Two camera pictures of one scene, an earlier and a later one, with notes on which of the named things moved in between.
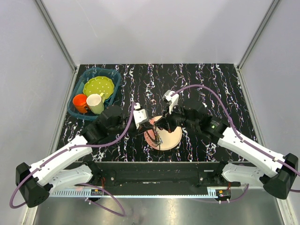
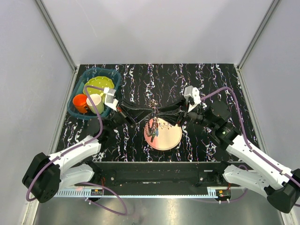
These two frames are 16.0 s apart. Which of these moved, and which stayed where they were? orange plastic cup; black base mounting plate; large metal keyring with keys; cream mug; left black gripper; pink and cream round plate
Moved: left black gripper; large metal keyring with keys
Stayed: orange plastic cup; pink and cream round plate; black base mounting plate; cream mug
